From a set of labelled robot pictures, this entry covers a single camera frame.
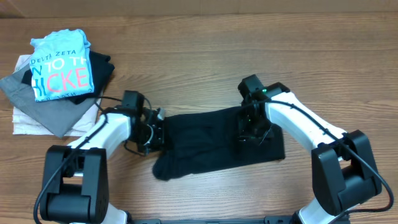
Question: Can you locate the black t-shirt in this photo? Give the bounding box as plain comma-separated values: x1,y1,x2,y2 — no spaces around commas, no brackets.
152,107,285,181

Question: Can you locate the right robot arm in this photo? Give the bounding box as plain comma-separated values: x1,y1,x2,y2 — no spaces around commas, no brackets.
238,75,382,223

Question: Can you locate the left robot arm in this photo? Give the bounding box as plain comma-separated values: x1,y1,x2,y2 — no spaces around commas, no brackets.
33,90,165,224

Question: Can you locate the black folded shirt in stack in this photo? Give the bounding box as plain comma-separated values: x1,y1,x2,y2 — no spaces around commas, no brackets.
22,50,114,105

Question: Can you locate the grey folded shirt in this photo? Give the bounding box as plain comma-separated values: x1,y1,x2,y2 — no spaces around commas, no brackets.
0,67,100,139

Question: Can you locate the light blue printed folded shirt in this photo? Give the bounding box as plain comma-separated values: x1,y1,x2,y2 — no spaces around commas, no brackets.
29,29,95,102

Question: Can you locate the white folded cloth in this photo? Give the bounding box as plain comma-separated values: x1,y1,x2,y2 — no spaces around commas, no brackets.
12,54,104,137

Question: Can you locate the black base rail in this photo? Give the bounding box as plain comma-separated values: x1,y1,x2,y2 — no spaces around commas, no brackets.
130,216,295,224

